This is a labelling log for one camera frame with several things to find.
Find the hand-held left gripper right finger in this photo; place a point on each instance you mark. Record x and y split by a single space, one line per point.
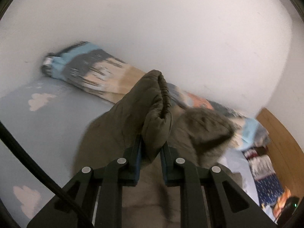
163 165

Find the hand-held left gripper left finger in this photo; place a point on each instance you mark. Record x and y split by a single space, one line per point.
138 162

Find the olive padded jacket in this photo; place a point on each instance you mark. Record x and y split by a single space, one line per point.
133 114

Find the light blue cloud bed sheet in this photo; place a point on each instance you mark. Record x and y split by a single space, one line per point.
47 128

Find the patchwork printed blanket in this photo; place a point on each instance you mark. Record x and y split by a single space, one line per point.
95 68

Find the wooden headboard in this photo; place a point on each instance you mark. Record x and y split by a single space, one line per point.
280 142

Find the black device with green light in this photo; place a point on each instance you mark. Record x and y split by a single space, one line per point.
288 209

